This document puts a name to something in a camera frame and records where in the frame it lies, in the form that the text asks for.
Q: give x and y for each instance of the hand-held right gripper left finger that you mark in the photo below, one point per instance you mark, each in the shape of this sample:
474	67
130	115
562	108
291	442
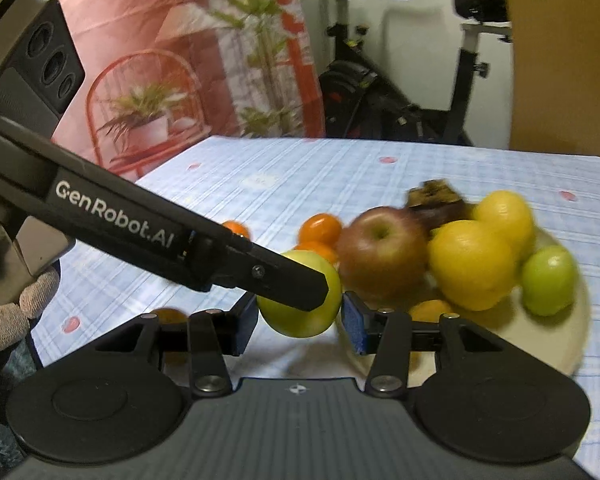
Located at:
247	327

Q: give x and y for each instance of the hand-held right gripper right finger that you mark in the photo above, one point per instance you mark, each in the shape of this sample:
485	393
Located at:
354	327

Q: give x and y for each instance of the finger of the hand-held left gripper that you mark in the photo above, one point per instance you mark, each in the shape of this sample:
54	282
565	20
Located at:
280	280

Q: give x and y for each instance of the yellow-green jujube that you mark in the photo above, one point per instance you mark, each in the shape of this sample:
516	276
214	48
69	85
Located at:
290	322

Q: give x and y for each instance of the red apple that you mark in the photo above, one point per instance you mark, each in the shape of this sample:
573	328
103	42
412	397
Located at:
385	255

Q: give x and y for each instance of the yellow lemon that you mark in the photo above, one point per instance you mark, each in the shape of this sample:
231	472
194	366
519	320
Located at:
472	265
507	215

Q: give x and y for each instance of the dark purple mangosteen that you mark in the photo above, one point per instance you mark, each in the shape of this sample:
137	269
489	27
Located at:
440	205

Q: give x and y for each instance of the cream round plate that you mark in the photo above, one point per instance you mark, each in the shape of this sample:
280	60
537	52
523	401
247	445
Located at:
545	345

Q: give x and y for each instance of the green jujube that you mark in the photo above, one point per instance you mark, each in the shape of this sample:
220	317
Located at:
550	280

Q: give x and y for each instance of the person's left hand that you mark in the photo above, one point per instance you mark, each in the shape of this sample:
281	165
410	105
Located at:
0	332

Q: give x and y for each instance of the printed backdrop cloth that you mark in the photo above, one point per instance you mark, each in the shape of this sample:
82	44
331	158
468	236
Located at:
145	25

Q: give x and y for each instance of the black exercise bike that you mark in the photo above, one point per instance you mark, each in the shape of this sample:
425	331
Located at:
370	100

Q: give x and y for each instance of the wooden door panel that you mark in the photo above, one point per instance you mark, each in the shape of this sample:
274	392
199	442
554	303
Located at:
565	60

